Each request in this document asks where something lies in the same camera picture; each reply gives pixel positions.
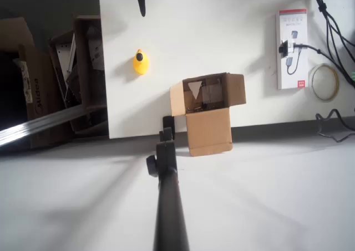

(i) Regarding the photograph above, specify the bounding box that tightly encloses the yellow rubber duck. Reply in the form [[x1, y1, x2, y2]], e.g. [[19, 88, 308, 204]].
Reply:
[[133, 49, 151, 76]]

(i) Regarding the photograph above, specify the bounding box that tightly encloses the cardboard box with metal parts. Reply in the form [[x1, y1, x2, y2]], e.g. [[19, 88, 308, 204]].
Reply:
[[48, 14, 109, 136]]

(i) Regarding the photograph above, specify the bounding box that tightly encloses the Midea cardboard box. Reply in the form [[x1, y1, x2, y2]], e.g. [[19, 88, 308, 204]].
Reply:
[[0, 17, 73, 150]]

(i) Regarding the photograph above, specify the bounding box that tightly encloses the open brown cardboard box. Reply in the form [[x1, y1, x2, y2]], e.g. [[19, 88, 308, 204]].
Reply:
[[169, 72, 247, 157]]

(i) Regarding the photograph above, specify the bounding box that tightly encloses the white red product box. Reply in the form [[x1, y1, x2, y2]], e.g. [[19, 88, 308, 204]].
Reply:
[[275, 9, 310, 90]]

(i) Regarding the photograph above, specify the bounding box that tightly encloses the white triangular paper piece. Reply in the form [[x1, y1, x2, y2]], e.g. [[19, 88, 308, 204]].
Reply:
[[187, 81, 205, 100]]

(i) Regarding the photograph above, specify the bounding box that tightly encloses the grey foil packet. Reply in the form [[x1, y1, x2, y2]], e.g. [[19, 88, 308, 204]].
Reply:
[[203, 85, 222, 104]]

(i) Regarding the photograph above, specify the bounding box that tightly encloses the small black white webcam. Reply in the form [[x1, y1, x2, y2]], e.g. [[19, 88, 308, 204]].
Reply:
[[278, 39, 296, 58]]

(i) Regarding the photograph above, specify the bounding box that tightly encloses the silver aluminium profile bar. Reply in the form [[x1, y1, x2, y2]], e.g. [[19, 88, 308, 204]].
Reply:
[[0, 104, 108, 148]]

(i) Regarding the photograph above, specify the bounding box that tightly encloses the yellowish tape roll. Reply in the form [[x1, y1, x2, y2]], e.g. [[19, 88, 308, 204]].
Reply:
[[308, 63, 340, 103]]

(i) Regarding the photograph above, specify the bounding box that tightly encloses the white perforated metal bracket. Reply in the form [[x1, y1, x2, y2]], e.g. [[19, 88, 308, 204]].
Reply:
[[54, 36, 78, 77]]

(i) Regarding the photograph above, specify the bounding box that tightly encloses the black webcam cable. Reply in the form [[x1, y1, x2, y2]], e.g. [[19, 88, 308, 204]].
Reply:
[[293, 43, 355, 86]]

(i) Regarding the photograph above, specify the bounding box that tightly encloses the black camera stand pole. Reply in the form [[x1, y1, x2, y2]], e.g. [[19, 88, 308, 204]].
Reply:
[[146, 115, 191, 251]]

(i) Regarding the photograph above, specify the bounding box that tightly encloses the kinked black cable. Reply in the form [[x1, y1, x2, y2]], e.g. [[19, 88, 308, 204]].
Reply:
[[315, 109, 355, 143]]

